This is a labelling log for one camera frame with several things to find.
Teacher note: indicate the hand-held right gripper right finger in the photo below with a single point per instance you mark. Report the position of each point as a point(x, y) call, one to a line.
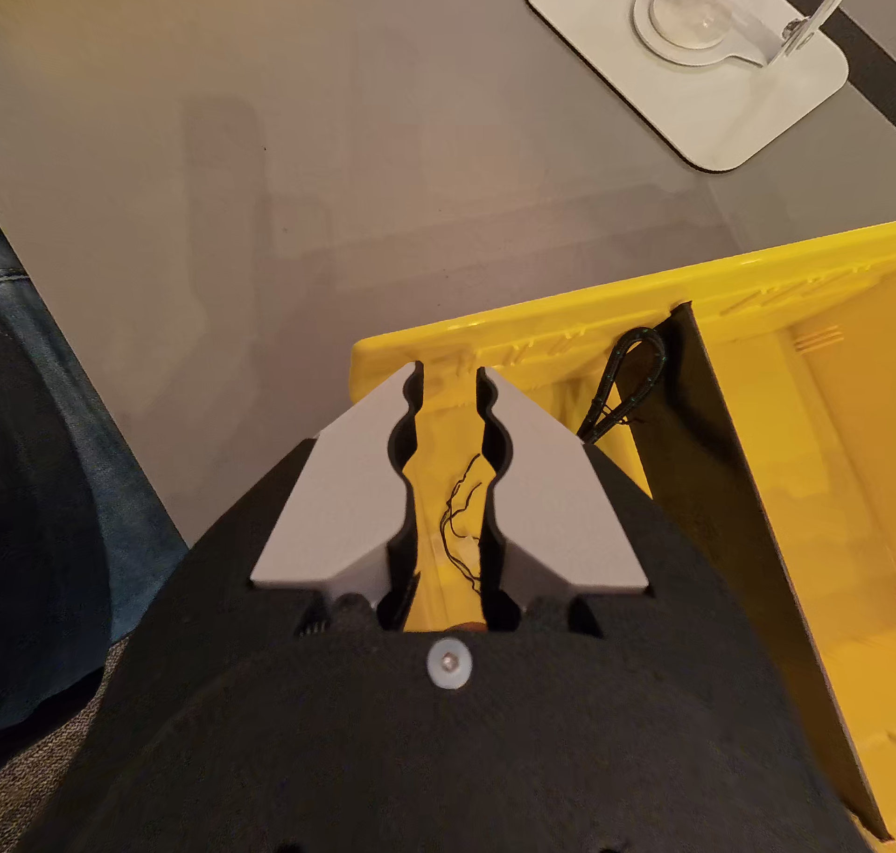
point(567, 517)

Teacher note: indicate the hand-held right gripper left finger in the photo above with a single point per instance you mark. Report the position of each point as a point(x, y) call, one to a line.
point(329, 517)

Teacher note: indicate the yellow plastic bin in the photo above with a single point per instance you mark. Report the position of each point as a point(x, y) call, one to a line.
point(826, 419)

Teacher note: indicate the thin dark twist tie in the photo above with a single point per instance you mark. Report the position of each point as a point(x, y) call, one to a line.
point(455, 517)

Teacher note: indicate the person's blue jeans leg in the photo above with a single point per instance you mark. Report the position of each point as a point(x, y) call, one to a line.
point(84, 461)

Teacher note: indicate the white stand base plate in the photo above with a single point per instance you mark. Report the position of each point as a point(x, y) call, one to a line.
point(630, 55)

